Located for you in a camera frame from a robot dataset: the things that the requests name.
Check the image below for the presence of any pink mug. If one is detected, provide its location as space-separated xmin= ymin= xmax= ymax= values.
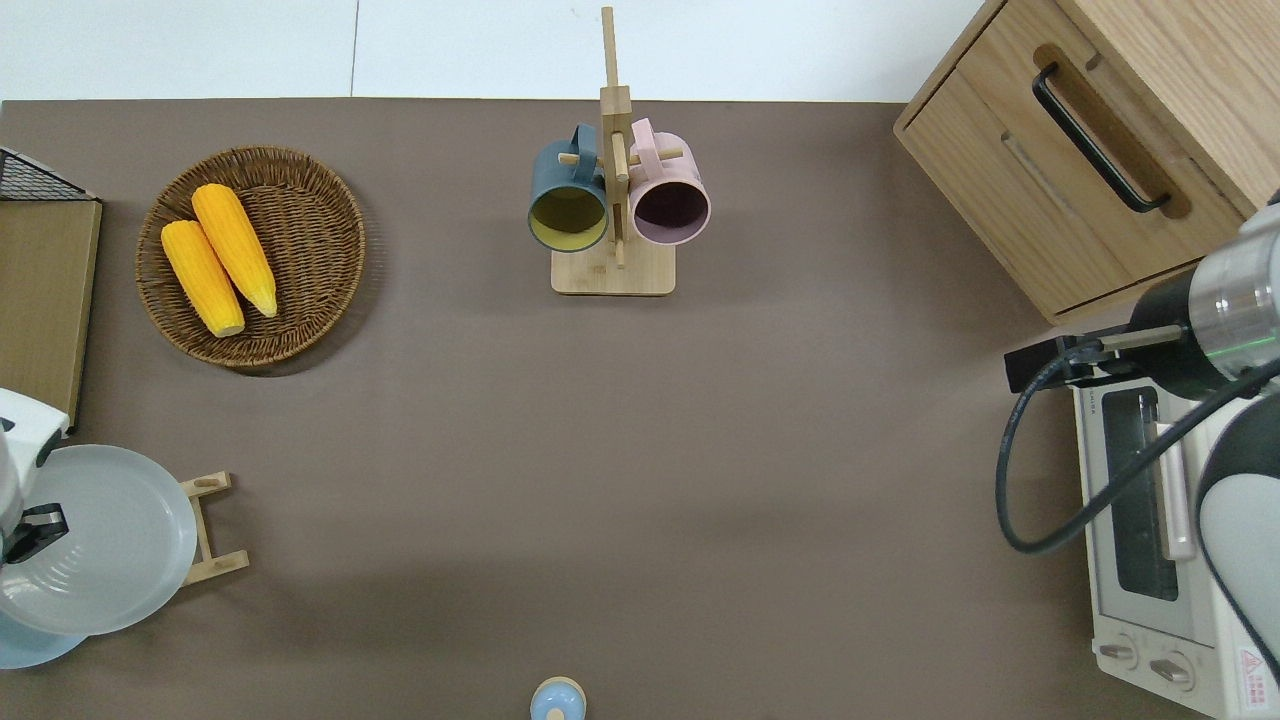
xmin=627 ymin=118 xmax=712 ymax=247

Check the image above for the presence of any brown table mat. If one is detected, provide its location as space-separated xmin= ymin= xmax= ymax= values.
xmin=0 ymin=97 xmax=1216 ymax=720

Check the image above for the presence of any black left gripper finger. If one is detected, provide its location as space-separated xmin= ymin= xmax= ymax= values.
xmin=18 ymin=504 xmax=70 ymax=543

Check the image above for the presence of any yellow corn cob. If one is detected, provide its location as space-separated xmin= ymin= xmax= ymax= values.
xmin=161 ymin=220 xmax=246 ymax=338
xmin=191 ymin=183 xmax=279 ymax=319

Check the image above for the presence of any gray plate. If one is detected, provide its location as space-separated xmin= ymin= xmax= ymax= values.
xmin=0 ymin=445 xmax=199 ymax=637

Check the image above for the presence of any white toaster oven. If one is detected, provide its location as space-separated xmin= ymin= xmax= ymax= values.
xmin=1072 ymin=385 xmax=1280 ymax=720

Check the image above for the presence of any wooden cabinet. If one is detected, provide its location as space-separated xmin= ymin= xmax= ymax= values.
xmin=893 ymin=0 xmax=1280 ymax=324

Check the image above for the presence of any wooden plate rack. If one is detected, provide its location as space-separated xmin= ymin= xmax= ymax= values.
xmin=178 ymin=471 xmax=250 ymax=587

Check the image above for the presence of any silver toaster door handle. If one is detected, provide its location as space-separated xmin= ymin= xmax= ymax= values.
xmin=1155 ymin=420 xmax=1199 ymax=561

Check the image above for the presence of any wire shelf with wooden boards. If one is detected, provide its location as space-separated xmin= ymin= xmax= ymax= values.
xmin=0 ymin=147 xmax=103 ymax=437

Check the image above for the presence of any wooden mug tree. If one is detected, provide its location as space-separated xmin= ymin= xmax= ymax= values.
xmin=551 ymin=7 xmax=678 ymax=297

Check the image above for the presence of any light blue plate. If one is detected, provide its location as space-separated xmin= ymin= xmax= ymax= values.
xmin=0 ymin=608 xmax=88 ymax=670

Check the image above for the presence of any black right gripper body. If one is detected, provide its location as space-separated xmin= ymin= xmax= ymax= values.
xmin=1005 ymin=268 xmax=1216 ymax=401

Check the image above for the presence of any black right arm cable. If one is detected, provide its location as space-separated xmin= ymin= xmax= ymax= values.
xmin=996 ymin=335 xmax=1280 ymax=557

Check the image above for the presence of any dark blue mug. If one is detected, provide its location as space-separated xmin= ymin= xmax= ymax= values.
xmin=528 ymin=123 xmax=610 ymax=253

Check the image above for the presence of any black cabinet handle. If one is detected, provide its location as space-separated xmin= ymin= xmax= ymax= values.
xmin=1032 ymin=62 xmax=1173 ymax=214

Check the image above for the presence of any brown wicker basket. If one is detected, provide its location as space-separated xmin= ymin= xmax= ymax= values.
xmin=135 ymin=146 xmax=367 ymax=369

